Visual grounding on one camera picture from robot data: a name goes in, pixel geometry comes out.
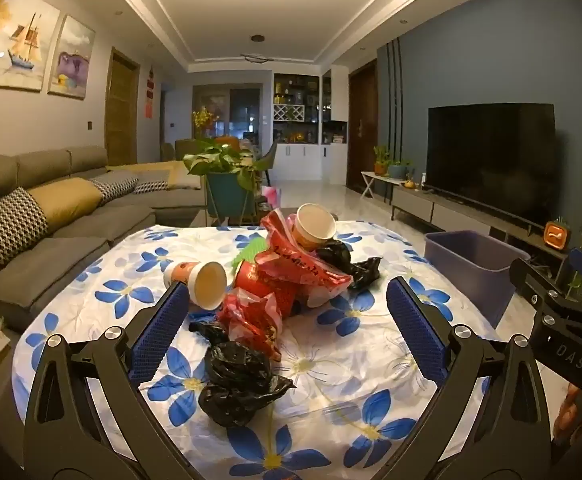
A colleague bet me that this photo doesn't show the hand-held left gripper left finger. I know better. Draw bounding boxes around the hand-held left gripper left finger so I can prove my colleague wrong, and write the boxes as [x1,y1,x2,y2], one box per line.
[23,280,196,480]

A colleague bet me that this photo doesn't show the diamond pattern cushion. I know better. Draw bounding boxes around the diamond pattern cushion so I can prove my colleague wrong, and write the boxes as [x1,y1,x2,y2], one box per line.
[88,172,139,206]

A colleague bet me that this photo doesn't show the teal planter gold stand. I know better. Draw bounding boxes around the teal planter gold stand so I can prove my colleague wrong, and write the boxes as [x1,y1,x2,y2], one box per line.
[203,170,262,228]

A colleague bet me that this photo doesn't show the dark wooden door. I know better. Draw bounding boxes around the dark wooden door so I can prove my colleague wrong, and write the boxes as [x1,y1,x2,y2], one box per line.
[347,58,379,191]

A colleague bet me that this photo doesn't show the purple abstract painting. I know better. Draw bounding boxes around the purple abstract painting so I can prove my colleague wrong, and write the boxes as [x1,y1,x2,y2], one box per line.
[47,14,96,98]

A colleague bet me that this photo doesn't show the green pothos plant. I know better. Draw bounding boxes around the green pothos plant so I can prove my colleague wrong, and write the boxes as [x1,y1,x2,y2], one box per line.
[183,140,267,191]

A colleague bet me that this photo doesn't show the flat screen television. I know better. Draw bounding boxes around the flat screen television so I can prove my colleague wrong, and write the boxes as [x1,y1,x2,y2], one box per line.
[426,103,559,231]

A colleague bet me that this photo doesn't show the sailboat painting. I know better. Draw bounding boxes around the sailboat painting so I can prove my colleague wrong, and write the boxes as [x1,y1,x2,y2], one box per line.
[0,0,62,92]

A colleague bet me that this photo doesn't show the white blue floral tablecloth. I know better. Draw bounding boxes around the white blue floral tablecloth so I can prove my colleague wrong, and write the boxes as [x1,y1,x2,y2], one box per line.
[11,220,517,480]

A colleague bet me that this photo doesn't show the beige paper cup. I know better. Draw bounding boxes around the beige paper cup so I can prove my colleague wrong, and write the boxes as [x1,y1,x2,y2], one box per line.
[163,260,228,310]
[291,203,337,252]

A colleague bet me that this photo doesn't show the small red plastic bag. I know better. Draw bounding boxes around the small red plastic bag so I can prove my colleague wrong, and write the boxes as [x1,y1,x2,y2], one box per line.
[216,292,284,361]

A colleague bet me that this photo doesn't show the grey dining chair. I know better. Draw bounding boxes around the grey dining chair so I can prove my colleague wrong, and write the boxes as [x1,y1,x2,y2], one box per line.
[258,140,279,186]

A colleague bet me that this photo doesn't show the yellow cushion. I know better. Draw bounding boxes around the yellow cushion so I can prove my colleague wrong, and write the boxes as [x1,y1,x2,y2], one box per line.
[28,177,104,223]

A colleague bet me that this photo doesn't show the grey sofa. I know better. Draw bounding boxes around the grey sofa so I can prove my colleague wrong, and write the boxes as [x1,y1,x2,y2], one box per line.
[0,146,212,441]

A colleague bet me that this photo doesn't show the orange speaker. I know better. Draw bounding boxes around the orange speaker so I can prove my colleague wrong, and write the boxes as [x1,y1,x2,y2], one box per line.
[544,220,572,251]

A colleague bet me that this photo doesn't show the light wooden door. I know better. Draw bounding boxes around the light wooden door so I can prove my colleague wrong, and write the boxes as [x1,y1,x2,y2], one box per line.
[105,46,142,166]

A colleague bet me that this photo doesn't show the purple plastic bin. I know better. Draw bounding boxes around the purple plastic bin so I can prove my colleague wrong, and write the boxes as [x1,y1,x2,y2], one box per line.
[424,230,532,328]

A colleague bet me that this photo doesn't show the person's right hand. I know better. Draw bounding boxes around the person's right hand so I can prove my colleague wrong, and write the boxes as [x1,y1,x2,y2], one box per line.
[554,382,582,438]

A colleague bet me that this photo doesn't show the green foam net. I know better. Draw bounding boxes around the green foam net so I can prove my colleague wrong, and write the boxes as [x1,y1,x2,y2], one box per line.
[231,240,267,271]

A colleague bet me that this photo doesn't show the large houndstooth cushion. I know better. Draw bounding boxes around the large houndstooth cushion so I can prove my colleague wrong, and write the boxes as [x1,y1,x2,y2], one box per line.
[0,186,49,296]

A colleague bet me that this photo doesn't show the red wall decoration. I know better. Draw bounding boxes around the red wall decoration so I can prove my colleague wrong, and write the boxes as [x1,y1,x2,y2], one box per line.
[143,67,157,121]

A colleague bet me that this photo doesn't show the black plastic bag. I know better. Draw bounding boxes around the black plastic bag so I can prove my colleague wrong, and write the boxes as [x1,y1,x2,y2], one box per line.
[188,320,296,428]
[316,240,383,291]

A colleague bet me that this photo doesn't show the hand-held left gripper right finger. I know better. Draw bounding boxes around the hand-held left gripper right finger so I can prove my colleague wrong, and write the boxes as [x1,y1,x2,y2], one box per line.
[378,276,557,480]

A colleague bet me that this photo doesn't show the large red plastic bag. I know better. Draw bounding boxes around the large red plastic bag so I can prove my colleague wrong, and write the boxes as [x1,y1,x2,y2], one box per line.
[256,210,354,311]

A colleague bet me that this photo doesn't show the yellow flowers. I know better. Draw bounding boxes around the yellow flowers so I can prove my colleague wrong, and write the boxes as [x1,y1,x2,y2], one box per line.
[193,107,219,136]

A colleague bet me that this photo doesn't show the white display cabinet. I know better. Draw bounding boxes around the white display cabinet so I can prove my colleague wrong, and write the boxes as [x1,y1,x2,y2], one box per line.
[272,72,349,181]

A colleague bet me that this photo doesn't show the grey television cabinet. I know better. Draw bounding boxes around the grey television cabinet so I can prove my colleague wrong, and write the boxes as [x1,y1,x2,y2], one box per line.
[391,185,572,261]

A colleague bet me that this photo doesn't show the white folding side table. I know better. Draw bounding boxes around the white folding side table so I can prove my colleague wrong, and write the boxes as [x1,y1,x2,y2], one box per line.
[361,170,397,201]

